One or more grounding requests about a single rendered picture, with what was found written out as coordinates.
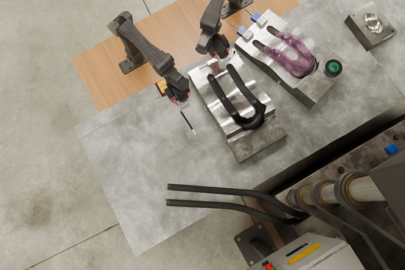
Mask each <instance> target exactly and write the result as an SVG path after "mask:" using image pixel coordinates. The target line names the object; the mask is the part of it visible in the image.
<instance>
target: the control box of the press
mask: <svg viewBox="0 0 405 270"><path fill-rule="evenodd" d="M234 241H235V242H236V244H237V246H238V247H239V249H240V251H241V253H242V255H243V257H244V258H245V260H246V262H247V264H248V266H249V267H250V268H248V269H246V270H366V269H365V268H364V267H363V265H362V263H361V262H360V260H359V259H358V257H357V256H356V254H355V252H354V251H353V249H352V247H351V246H350V245H349V244H346V242H345V241H344V239H343V238H340V237H336V238H335V239H334V238H331V237H327V236H321V235H319V234H318V233H316V232H312V233H309V232H307V233H306V234H304V235H302V236H301V237H299V238H297V239H295V240H294V241H292V242H291V243H289V244H287V245H286V246H284V247H282V248H281V249H279V250H278V249H277V247H276V246H275V243H274V242H273V240H272V239H271V237H270V235H269V233H268V232H267V230H266V228H265V226H264V225H263V223H262V222H258V223H257V224H255V225H253V226H252V227H250V228H248V229H247V230H245V231H243V232H241V233H240V234H238V235H237V236H235V237H234Z"/></svg>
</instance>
